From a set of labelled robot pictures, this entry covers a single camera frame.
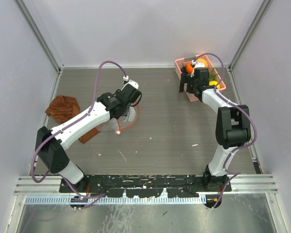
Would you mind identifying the orange persimmon toy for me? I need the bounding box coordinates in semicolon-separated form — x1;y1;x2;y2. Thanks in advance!
186;61;196;74

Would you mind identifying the yellow lemon toy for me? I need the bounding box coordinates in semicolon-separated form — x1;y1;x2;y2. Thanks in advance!
209;80;221;89

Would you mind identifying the clear orange-zip bag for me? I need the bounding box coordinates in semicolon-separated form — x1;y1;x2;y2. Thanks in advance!
96;105;140;135

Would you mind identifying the orange peach toy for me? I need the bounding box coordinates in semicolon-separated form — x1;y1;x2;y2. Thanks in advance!
196;58;208;68

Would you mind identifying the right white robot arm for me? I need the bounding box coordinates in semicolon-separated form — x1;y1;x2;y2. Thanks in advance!
179;67;251;191

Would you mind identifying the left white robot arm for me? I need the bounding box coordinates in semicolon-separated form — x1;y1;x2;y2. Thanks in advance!
35;81;142;192

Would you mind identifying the dark grape bunch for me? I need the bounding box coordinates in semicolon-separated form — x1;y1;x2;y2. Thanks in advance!
180;66;188;74

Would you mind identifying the red cherry with leaves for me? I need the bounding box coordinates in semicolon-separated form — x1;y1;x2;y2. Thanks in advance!
209;67;218;81

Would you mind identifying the pink plastic basket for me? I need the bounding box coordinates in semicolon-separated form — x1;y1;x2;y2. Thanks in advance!
175;55;226;102

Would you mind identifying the brown cloth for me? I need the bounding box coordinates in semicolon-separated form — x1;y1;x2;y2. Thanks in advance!
45;95;100;144

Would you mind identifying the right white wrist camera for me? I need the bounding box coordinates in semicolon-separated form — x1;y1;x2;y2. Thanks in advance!
192;60;204;68

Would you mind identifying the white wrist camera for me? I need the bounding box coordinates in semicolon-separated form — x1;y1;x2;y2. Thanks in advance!
192;60;204;68
122;75;139;89

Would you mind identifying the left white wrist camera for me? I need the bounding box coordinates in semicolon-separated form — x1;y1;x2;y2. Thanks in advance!
122;75;139;89

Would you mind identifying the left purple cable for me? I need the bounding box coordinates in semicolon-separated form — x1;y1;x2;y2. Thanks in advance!
30;60;129;211

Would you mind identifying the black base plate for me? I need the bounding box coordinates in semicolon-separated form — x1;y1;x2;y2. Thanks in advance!
59;173;232;199

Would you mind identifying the slotted cable duct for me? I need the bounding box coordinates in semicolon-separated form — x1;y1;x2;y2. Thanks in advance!
24;195;206;205

